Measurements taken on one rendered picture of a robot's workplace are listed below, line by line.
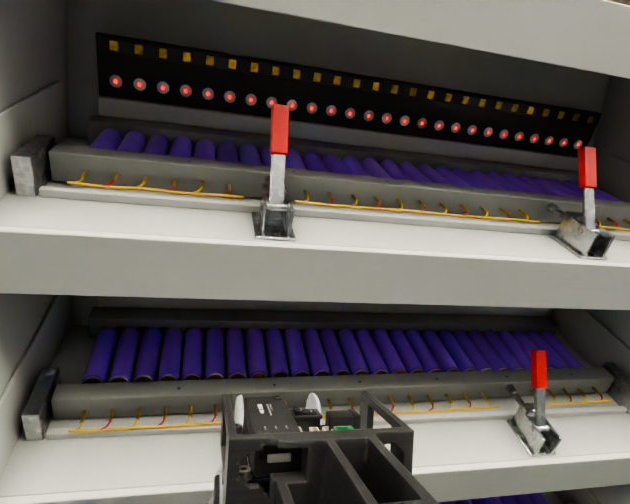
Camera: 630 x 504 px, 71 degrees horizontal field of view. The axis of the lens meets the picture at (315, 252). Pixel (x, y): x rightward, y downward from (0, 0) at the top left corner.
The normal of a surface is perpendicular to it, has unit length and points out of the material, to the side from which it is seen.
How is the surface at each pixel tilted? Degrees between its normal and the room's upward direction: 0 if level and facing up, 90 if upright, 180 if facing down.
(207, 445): 16
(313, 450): 76
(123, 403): 106
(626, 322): 90
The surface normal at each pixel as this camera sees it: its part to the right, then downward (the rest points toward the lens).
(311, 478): 0.25, 0.00
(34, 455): 0.17, -0.87
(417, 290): 0.18, 0.50
